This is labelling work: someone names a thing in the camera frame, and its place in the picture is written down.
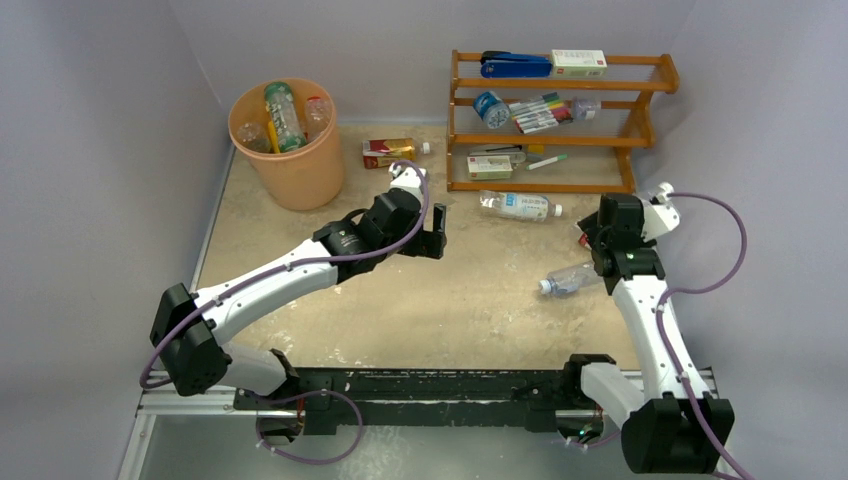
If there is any green tea bottle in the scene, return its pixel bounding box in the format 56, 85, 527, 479
263, 81, 307, 153

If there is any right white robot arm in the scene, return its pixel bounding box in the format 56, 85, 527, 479
561, 193, 735, 474

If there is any wooden shelf rack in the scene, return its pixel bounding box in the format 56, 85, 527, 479
446, 50, 680, 194

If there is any red white label bottle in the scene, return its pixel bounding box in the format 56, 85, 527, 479
575, 224, 592, 250

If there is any blue stapler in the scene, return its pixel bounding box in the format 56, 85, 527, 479
479, 50, 552, 78

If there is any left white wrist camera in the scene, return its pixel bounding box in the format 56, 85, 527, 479
389, 162, 427, 202

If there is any red gold tea bottle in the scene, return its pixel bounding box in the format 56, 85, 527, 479
362, 138, 432, 169

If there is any blue tape roll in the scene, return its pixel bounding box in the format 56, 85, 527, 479
472, 90, 512, 129

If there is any pack of coloured markers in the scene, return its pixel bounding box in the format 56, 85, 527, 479
507, 92, 573, 134

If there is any clear bottle dark green label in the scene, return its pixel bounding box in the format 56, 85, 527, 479
236, 122, 272, 154

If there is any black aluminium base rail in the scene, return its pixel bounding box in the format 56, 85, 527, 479
139, 367, 611, 439

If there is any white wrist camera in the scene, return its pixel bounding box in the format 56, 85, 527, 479
389, 162, 427, 202
638, 182, 681, 241

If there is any crushed clear bottle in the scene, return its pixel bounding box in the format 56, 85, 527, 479
538, 262, 603, 297

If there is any white blue label bottle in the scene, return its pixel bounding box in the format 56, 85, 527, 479
479, 190, 563, 222

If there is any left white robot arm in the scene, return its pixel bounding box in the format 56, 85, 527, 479
150, 188, 447, 409

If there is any white red box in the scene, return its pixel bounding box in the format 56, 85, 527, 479
549, 49, 608, 79

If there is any white stapler box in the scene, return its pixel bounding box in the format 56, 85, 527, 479
467, 155, 513, 181

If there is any grey stapler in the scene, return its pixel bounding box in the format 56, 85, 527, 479
468, 144, 526, 164

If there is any small clear jar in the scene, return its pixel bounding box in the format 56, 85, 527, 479
571, 97, 602, 121

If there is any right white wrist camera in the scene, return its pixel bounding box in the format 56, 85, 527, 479
638, 182, 681, 241

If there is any yellow honey pomelo bottle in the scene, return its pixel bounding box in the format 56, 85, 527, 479
267, 120, 280, 154

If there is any clear bottle blue label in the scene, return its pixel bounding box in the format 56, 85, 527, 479
304, 96, 332, 141

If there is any green white marker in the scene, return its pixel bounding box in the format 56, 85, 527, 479
526, 154, 568, 171

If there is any orange plastic bin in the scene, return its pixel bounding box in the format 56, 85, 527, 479
228, 77, 345, 211

